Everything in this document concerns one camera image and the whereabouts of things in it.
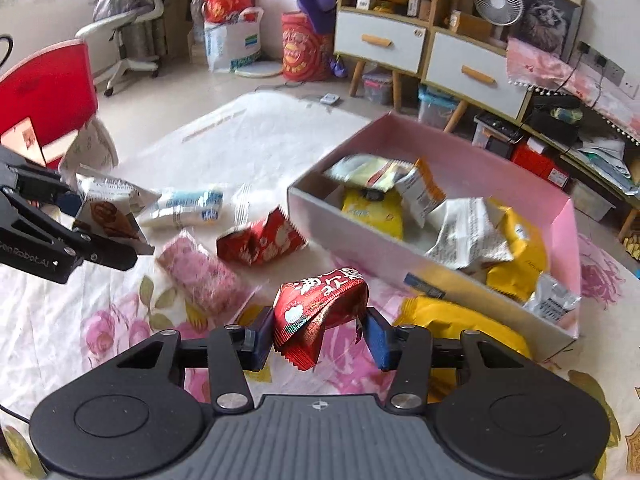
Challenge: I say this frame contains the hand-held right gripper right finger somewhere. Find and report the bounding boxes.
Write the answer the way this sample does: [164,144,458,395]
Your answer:
[364,307,551,409]

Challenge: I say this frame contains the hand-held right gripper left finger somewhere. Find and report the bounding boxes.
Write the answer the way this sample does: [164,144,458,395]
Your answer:
[90,305,277,412]

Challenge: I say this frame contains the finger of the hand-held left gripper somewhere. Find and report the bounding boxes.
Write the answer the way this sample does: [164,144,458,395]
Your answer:
[10,195,139,272]
[0,147,84,214]

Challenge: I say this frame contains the white chocolate picture packet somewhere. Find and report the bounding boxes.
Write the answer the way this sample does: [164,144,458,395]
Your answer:
[72,170,162,256]

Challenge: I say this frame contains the red packet white characters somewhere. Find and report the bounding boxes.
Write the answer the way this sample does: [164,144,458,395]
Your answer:
[272,266,371,372]

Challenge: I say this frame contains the plain yellow puffy packet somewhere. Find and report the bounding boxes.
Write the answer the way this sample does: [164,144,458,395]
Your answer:
[392,294,534,402]

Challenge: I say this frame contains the pink snack packet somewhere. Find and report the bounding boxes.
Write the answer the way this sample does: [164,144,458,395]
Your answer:
[154,230,261,317]

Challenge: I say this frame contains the white blue roll cake packet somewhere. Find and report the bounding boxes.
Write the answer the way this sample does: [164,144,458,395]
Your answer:
[135,182,257,234]

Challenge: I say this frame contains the small red snack packet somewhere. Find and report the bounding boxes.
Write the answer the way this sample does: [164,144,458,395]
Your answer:
[216,206,309,267]

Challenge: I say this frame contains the yellow chips packet blue label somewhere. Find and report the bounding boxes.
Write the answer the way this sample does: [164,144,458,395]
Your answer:
[341,187,405,242]

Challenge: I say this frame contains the white green snack packet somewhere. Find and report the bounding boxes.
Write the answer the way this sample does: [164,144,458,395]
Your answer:
[425,196,516,272]

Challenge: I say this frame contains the white orange snack packet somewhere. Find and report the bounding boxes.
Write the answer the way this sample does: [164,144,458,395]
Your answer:
[395,157,448,230]

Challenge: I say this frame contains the yellow snack packet blue logo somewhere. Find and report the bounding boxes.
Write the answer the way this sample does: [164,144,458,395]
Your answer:
[484,199,549,304]

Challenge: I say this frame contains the pale green white packet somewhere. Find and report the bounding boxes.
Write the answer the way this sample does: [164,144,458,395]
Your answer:
[322,153,416,192]

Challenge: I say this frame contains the white black printed packet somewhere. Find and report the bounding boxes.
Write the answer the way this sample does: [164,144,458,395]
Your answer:
[522,272,582,332]

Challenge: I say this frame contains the pink cardboard box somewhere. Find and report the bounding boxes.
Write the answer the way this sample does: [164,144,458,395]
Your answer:
[286,112,582,362]

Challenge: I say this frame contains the white patterned cloth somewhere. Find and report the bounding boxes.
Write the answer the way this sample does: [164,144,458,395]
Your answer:
[59,120,119,187]

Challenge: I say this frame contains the red chair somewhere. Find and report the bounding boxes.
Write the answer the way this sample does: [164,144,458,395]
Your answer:
[0,39,99,172]

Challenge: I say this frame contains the floral tablecloth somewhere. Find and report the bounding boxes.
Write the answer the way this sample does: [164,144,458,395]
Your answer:
[0,91,640,480]

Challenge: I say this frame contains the white office chair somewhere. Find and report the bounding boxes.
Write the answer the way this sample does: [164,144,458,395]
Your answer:
[75,0,167,97]

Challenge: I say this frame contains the white shopping bag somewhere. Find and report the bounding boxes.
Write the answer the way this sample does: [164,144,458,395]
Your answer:
[203,6,265,74]

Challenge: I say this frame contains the white storage box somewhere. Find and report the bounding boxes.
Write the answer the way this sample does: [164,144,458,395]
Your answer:
[472,112,524,154]

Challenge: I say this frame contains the clear storage box blue lid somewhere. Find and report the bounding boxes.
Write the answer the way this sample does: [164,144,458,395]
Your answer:
[417,87,459,129]

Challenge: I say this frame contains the red box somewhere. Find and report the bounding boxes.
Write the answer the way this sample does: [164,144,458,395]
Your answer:
[510,140,571,189]

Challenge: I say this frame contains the white round floor plate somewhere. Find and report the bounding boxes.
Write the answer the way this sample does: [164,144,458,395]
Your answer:
[233,57,284,79]

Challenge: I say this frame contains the clear grey storage box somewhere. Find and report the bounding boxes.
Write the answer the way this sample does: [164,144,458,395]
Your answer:
[362,67,396,106]

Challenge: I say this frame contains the clear plastic storage box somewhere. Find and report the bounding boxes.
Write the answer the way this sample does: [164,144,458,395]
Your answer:
[569,180,616,222]

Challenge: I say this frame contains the red gift bag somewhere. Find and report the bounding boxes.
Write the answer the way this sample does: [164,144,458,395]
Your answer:
[205,0,254,24]

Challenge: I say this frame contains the wooden cabinet white drawer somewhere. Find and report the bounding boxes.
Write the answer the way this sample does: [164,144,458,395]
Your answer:
[332,0,437,98]
[421,10,534,133]

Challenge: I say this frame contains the black bag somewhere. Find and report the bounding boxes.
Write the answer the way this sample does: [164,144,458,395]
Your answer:
[529,95,584,144]

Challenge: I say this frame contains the pile of papers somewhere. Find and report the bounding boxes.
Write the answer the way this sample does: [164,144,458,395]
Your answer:
[575,137,637,197]

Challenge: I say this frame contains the red cylindrical bag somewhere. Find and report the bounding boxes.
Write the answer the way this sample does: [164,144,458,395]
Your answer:
[281,10,334,84]

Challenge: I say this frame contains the pink floral cloth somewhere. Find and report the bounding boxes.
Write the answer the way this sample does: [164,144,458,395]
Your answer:
[505,37,640,142]

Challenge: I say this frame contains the brown cardboard box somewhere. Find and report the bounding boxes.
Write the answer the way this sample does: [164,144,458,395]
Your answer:
[449,10,507,44]

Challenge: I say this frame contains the small white fan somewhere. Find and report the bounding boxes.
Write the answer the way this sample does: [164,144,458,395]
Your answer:
[475,0,524,47]

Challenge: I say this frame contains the framed cat picture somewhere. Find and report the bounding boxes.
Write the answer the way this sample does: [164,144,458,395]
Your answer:
[514,0,587,62]

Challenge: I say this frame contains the wall socket strip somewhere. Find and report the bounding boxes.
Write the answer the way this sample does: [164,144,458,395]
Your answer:
[577,42,640,92]

